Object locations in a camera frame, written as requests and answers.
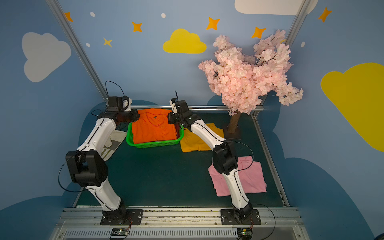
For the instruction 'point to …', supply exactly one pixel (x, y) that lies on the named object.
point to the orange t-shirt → (153, 125)
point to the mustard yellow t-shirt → (190, 142)
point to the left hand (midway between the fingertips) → (138, 113)
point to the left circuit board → (119, 232)
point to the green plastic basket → (130, 140)
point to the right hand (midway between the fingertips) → (169, 115)
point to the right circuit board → (245, 233)
